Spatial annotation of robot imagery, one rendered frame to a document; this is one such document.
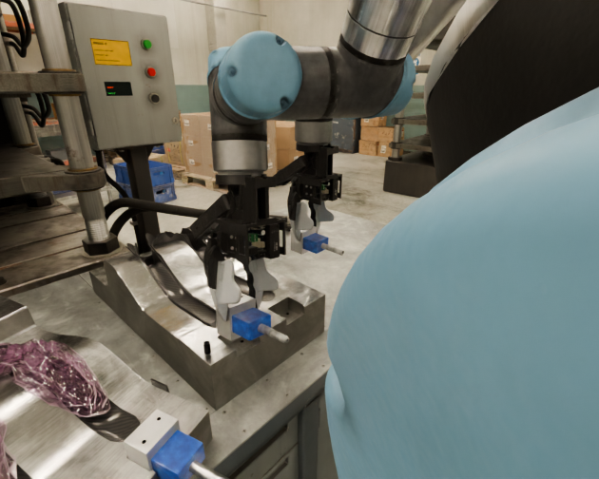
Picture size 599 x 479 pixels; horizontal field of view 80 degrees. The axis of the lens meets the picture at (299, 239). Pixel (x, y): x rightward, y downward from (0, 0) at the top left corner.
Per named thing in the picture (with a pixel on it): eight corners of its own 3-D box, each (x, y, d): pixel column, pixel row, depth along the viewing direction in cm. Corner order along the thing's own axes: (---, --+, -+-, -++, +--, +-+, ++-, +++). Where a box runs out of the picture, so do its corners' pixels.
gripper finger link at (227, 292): (227, 333, 47) (238, 264, 47) (202, 319, 51) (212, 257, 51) (245, 330, 49) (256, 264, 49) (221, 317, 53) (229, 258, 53)
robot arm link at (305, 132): (286, 121, 70) (313, 118, 76) (287, 144, 72) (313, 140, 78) (315, 123, 66) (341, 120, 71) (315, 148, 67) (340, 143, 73)
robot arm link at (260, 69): (337, 28, 34) (299, 59, 44) (219, 21, 31) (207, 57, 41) (339, 113, 36) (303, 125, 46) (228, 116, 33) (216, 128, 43)
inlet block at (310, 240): (348, 260, 78) (350, 238, 76) (335, 268, 75) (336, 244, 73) (304, 243, 86) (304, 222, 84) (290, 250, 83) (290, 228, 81)
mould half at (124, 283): (324, 332, 72) (326, 273, 66) (216, 411, 54) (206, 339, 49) (190, 258, 103) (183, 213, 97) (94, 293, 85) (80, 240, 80)
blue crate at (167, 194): (179, 199, 432) (177, 181, 423) (148, 208, 400) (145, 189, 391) (148, 192, 464) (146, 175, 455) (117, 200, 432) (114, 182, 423)
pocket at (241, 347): (261, 352, 58) (260, 334, 57) (236, 369, 55) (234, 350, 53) (244, 339, 61) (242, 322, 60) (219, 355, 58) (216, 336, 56)
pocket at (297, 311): (305, 322, 66) (305, 306, 64) (285, 336, 62) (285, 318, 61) (288, 313, 68) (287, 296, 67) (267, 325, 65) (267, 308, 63)
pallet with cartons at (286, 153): (317, 170, 583) (318, 123, 553) (289, 180, 519) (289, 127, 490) (260, 163, 642) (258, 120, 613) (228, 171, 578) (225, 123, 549)
